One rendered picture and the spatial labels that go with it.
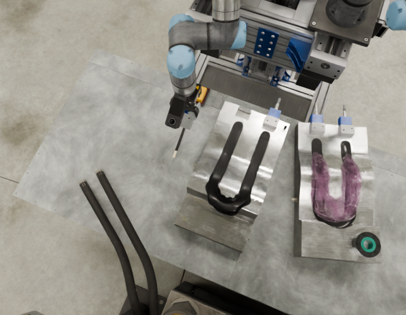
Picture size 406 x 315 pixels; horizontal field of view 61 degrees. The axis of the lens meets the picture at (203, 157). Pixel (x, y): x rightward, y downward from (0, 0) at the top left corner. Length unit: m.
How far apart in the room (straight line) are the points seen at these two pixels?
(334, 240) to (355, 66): 1.63
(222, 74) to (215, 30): 1.19
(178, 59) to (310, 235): 0.71
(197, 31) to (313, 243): 0.76
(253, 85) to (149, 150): 0.99
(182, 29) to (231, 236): 0.69
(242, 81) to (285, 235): 1.13
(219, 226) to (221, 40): 0.62
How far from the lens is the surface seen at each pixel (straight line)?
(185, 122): 1.24
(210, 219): 1.24
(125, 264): 1.24
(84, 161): 1.44
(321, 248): 1.24
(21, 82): 2.72
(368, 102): 2.56
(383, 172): 1.50
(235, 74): 2.19
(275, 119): 1.31
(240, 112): 1.36
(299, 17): 1.52
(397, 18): 1.06
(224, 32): 1.01
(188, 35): 1.02
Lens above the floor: 2.10
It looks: 73 degrees down
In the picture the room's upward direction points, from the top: 3 degrees counter-clockwise
